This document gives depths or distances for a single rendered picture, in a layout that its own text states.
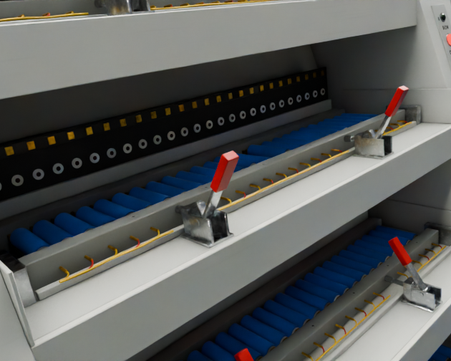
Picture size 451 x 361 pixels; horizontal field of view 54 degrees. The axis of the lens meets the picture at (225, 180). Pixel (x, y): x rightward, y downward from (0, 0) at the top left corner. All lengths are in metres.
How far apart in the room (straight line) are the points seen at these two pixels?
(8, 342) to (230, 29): 0.31
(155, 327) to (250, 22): 0.29
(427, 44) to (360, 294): 0.36
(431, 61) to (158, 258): 0.50
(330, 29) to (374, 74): 0.23
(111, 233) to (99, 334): 0.09
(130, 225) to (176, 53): 0.15
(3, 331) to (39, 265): 0.07
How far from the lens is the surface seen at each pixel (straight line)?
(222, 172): 0.33
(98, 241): 0.37
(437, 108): 0.72
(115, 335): 0.33
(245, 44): 0.44
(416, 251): 0.70
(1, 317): 0.30
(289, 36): 0.49
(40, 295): 0.35
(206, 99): 0.58
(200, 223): 0.36
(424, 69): 0.72
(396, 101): 0.53
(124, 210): 0.42
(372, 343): 0.55
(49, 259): 0.36
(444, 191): 0.75
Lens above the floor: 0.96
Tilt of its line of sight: 3 degrees down
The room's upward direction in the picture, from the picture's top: 19 degrees counter-clockwise
